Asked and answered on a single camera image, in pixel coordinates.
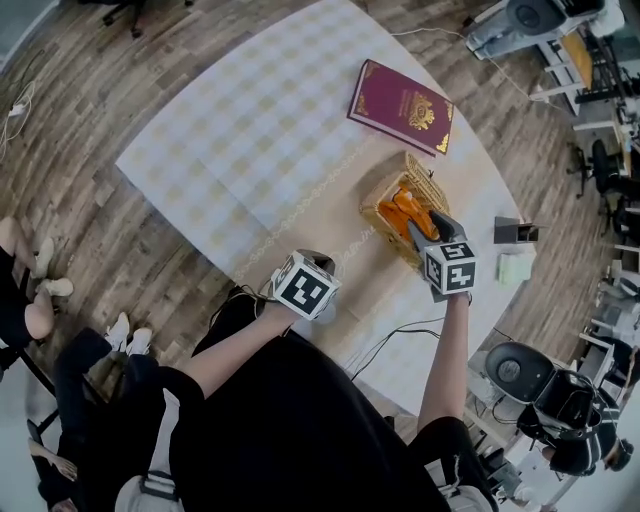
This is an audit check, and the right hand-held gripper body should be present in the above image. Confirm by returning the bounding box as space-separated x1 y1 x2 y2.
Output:
423 241 479 305

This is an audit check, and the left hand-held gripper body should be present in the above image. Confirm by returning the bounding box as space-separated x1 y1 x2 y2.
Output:
271 249 343 325

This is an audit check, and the orange packet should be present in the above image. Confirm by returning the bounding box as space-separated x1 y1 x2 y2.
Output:
377 182 441 241

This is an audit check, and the wicker basket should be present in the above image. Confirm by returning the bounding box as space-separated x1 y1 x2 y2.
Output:
359 152 451 274

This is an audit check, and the person's right forearm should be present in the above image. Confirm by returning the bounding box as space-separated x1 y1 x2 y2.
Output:
417 292 474 431

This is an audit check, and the person's left forearm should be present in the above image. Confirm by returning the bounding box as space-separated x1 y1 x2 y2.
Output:
189 302 301 401

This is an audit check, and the grey pen holder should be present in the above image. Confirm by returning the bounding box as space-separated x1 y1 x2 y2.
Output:
493 215 549 246

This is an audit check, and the dark round-shell backpack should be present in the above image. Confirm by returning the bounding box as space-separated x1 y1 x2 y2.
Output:
505 0 571 37
484 342 597 429

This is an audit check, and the maroon hardcover book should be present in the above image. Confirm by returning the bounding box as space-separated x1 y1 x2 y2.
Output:
346 58 455 157

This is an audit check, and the person's black clothing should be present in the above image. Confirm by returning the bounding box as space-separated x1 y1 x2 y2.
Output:
117 329 496 512

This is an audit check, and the checked tablecloth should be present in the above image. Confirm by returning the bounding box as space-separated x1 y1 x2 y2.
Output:
114 0 539 419

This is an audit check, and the black office chair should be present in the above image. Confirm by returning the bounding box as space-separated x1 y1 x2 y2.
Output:
74 0 194 39
569 139 640 236

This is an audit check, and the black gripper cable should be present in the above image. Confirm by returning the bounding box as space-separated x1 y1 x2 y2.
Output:
349 317 447 384

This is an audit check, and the grey backpack strap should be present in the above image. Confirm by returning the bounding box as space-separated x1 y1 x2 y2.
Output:
117 389 181 512
439 452 494 512

